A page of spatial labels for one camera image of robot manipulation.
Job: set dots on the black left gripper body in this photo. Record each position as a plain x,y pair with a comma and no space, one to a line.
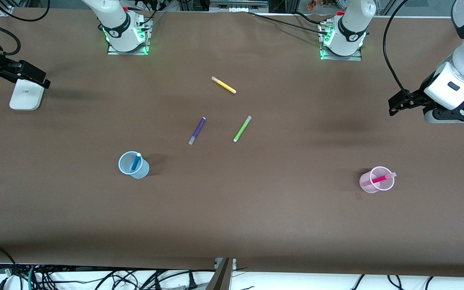
414,98

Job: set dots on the pink marker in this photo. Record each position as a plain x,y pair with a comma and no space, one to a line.
381,178

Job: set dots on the blue marker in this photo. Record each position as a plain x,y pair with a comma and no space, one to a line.
136,162

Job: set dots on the white desk lamp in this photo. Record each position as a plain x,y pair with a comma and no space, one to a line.
24,98

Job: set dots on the translucent pink plastic cup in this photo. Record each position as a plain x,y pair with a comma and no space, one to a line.
367,184

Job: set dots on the translucent blue plastic cup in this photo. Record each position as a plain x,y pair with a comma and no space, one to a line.
125,166

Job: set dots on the orange figurine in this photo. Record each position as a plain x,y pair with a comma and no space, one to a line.
312,5

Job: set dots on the brown table cover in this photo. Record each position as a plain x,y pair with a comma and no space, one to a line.
296,225

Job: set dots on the green marker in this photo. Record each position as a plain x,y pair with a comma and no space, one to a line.
242,129

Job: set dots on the purple marker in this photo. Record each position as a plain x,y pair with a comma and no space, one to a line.
197,131

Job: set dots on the yellow marker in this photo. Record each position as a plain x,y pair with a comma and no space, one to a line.
224,85

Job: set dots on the grey metal box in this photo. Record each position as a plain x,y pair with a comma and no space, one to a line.
236,6

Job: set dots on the dark table support bar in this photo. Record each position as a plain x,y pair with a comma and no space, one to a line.
220,280

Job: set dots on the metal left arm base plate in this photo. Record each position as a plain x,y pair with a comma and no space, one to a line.
357,57

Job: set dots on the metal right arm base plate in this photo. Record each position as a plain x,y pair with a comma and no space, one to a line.
144,48

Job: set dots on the white metal bracket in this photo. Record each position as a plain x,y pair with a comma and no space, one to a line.
234,264

